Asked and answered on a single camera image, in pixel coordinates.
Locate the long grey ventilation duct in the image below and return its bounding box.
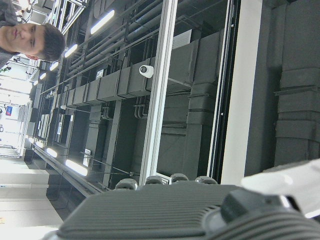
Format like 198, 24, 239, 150
56, 27, 226, 107

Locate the white dome security camera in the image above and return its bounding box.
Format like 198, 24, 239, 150
138, 64, 155, 79

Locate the wide grey ventilation duct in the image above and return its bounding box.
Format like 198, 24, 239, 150
273, 0, 320, 167

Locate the person in grey shirt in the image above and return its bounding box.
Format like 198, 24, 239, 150
0, 0, 66, 69

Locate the silver aluminium frame beam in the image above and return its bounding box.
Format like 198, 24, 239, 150
138, 0, 179, 186

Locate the dark framed overhead rail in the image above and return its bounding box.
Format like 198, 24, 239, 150
206, 0, 242, 185

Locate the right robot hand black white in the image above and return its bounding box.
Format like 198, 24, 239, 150
43, 158, 320, 240

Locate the white flat overhead beam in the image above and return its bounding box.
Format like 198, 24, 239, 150
221, 0, 263, 186

